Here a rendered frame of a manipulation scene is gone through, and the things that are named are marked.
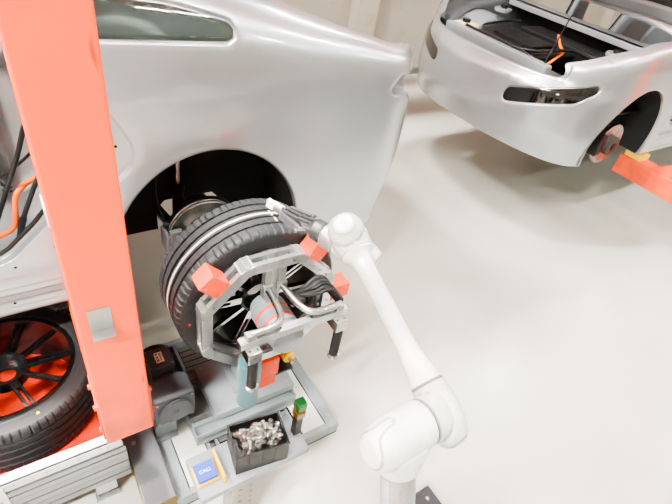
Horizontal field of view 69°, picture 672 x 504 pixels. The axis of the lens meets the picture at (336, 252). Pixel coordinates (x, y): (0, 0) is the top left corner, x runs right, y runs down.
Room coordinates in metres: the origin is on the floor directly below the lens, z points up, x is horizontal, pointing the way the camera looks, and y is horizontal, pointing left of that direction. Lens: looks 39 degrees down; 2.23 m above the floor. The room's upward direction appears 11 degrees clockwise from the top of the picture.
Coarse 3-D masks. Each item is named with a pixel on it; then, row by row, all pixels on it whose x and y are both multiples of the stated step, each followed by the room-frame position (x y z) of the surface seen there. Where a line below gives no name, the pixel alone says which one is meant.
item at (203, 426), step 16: (192, 384) 1.37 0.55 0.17; (272, 400) 1.38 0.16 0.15; (288, 400) 1.40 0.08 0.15; (192, 416) 1.22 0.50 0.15; (208, 416) 1.21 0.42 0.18; (240, 416) 1.27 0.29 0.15; (256, 416) 1.29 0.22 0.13; (192, 432) 1.15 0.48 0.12; (208, 432) 1.14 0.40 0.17; (224, 432) 1.19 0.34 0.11
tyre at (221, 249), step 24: (216, 216) 1.42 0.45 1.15; (240, 216) 1.42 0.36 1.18; (264, 216) 1.45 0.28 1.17; (192, 240) 1.33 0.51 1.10; (216, 240) 1.30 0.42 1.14; (240, 240) 1.30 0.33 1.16; (264, 240) 1.34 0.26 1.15; (288, 240) 1.40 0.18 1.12; (168, 264) 1.30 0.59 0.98; (192, 264) 1.24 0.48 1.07; (216, 264) 1.23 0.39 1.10; (192, 288) 1.18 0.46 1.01; (192, 312) 1.17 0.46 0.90; (192, 336) 1.17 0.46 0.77
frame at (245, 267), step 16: (256, 256) 1.28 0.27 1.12; (272, 256) 1.32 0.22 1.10; (288, 256) 1.32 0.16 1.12; (304, 256) 1.35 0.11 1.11; (240, 272) 1.21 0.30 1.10; (256, 272) 1.23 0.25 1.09; (320, 272) 1.41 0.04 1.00; (208, 304) 1.14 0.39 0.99; (320, 304) 1.43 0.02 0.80; (208, 320) 1.12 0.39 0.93; (208, 336) 1.13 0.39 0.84; (208, 352) 1.12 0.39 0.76; (224, 352) 1.18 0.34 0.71; (240, 352) 1.26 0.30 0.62; (272, 352) 1.30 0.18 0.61
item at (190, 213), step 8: (200, 200) 1.70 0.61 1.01; (208, 200) 1.72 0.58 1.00; (216, 200) 1.74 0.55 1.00; (184, 208) 1.65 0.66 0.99; (192, 208) 1.65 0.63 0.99; (200, 208) 1.67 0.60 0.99; (208, 208) 1.70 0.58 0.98; (176, 216) 1.63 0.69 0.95; (184, 216) 1.63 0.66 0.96; (192, 216) 1.65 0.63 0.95; (200, 216) 1.67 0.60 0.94; (176, 224) 1.61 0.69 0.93; (184, 224) 1.63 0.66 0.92; (168, 232) 1.60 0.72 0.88
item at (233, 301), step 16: (224, 272) 1.25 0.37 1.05; (288, 272) 1.44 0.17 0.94; (304, 272) 1.56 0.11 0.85; (240, 288) 1.31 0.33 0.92; (224, 304) 1.28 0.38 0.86; (240, 304) 1.32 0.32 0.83; (288, 304) 1.45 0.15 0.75; (224, 320) 1.28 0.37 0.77; (240, 320) 1.33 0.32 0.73; (224, 336) 1.29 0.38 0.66; (240, 336) 1.32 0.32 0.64
